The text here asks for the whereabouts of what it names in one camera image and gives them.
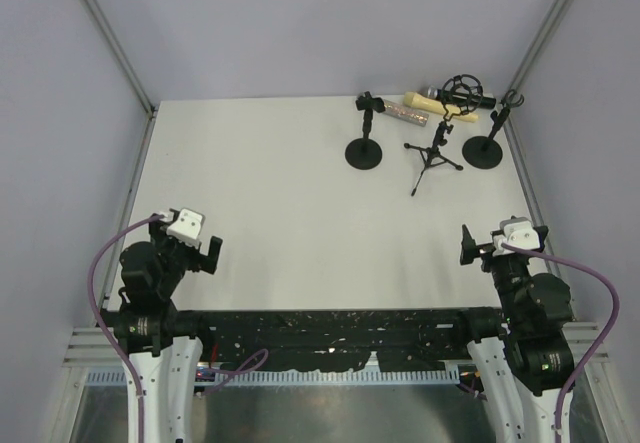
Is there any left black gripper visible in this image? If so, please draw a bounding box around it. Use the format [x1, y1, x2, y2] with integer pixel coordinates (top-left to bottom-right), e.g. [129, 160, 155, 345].
[150, 213, 220, 295]

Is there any black round-base mic stand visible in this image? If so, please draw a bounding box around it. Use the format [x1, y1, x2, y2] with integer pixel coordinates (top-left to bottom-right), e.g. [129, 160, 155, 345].
[462, 89, 525, 170]

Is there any black silver handheld microphone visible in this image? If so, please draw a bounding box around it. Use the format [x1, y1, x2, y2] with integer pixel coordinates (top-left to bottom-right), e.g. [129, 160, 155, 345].
[422, 86, 497, 109]

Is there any grey microphone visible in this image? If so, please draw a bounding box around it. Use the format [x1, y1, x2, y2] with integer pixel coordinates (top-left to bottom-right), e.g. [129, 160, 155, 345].
[373, 97, 429, 127]

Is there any black tripod stand with shockmount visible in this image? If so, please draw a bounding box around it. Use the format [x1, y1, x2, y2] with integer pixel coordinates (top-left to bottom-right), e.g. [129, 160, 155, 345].
[404, 74, 484, 196]

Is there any cream condenser microphone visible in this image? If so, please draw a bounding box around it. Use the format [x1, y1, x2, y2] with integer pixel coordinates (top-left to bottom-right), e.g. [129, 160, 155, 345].
[403, 92, 479, 123]

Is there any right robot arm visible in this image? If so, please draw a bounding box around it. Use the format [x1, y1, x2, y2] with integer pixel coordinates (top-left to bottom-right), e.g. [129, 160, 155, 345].
[452, 218, 574, 442]

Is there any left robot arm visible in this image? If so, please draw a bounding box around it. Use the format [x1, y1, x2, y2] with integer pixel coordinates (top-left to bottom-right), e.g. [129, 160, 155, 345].
[110, 214, 222, 442]

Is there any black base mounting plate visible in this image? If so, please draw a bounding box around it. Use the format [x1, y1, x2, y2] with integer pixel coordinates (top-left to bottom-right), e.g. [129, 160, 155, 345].
[99, 307, 516, 372]

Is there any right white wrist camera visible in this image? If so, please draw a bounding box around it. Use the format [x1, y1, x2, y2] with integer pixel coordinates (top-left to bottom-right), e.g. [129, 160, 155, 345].
[492, 217, 543, 257]

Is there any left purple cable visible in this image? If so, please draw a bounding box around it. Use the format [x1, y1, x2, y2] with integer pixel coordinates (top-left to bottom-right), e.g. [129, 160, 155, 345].
[87, 215, 269, 443]

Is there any white slotted cable duct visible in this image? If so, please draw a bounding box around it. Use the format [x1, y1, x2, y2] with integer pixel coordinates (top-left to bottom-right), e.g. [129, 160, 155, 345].
[85, 366, 460, 387]

